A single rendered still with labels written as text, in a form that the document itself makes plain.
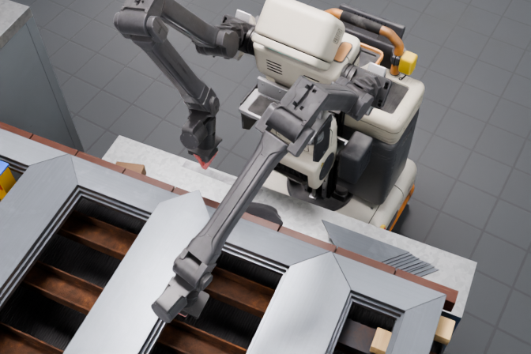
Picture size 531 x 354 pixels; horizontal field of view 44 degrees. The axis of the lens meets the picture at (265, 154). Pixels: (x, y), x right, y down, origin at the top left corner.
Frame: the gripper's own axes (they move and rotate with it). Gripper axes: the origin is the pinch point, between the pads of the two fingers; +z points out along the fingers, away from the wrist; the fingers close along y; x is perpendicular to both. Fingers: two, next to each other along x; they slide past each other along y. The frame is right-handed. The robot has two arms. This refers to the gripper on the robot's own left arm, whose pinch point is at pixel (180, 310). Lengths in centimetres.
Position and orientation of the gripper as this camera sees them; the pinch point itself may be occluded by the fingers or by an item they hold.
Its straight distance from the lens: 171.4
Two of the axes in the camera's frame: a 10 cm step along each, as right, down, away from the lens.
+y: 8.9, 4.5, -0.5
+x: 3.9, -7.1, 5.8
